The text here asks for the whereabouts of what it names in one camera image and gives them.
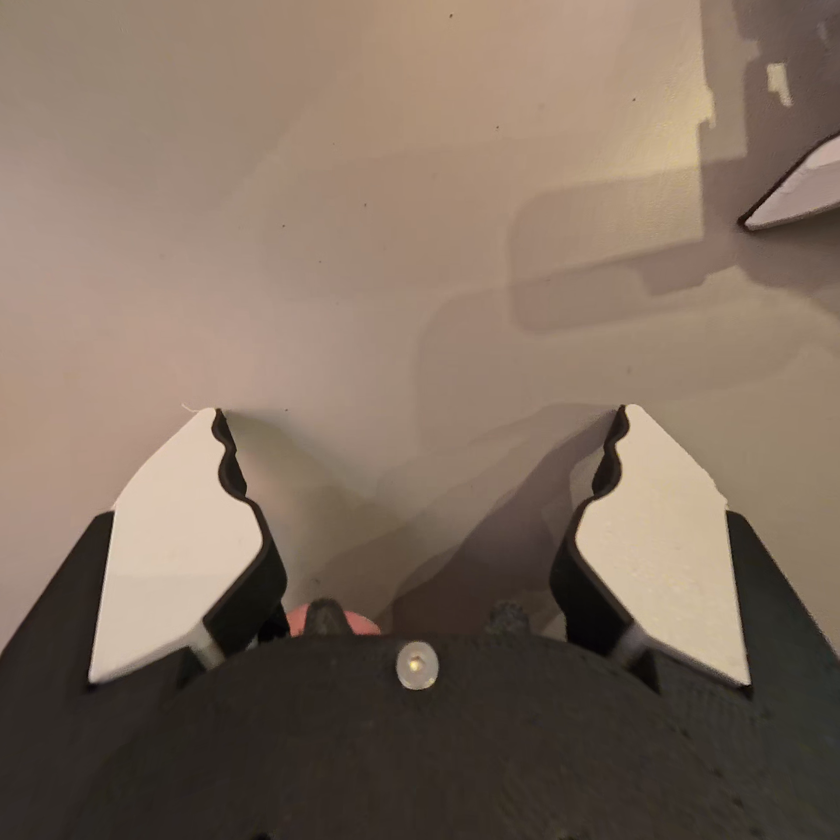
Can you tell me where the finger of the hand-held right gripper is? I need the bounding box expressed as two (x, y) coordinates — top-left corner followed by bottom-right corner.
(737, 130), (840, 232)

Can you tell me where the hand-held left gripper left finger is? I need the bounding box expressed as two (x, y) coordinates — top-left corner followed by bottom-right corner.
(87, 407), (290, 685)

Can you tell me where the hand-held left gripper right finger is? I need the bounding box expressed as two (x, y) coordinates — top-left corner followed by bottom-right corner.
(549, 403), (752, 688)

